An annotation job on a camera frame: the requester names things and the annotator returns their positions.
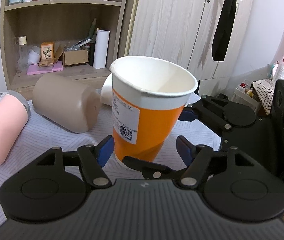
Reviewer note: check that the white floral paper cup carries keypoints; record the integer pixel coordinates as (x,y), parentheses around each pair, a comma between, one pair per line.
(107,91)

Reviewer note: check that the small cardboard box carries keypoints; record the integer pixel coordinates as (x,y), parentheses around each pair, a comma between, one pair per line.
(71,58)

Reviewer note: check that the orange paper cup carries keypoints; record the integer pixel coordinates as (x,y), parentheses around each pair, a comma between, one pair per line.
(148,96)

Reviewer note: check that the wooden bookshelf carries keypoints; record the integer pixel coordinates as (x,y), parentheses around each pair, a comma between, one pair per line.
(62,22)

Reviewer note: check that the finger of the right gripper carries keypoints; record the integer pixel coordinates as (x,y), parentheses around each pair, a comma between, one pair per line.
(151,170)
(218,114)

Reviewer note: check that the pink flat box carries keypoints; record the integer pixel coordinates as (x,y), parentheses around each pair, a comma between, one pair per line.
(35,69)

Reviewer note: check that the pink tumbler cup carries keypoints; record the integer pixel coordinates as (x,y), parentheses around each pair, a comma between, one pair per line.
(14,114)

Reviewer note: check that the light grey patterned tablecloth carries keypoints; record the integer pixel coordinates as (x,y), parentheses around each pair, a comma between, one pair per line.
(40,135)

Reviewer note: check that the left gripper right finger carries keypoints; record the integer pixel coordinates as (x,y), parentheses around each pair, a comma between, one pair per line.
(231,182)

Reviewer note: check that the floral wooden box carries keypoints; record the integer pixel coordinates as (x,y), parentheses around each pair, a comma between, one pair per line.
(47,54)

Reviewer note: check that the wooden wardrobe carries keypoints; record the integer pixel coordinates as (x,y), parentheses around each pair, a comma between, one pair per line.
(182,32)

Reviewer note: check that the white paper roll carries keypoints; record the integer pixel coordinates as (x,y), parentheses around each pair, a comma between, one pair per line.
(101,49)

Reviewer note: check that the white small cup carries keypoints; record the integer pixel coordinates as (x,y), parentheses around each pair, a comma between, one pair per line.
(34,55)

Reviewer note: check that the white storage basket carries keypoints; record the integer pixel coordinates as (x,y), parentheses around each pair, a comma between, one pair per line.
(258,94)

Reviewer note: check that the clear bottle beige cap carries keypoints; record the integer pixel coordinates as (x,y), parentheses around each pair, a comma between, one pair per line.
(22,62)

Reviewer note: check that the taupe tumbler cup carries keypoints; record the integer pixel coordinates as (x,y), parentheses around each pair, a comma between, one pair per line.
(71,104)

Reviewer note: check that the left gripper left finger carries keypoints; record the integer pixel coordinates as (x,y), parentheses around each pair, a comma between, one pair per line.
(56,184)

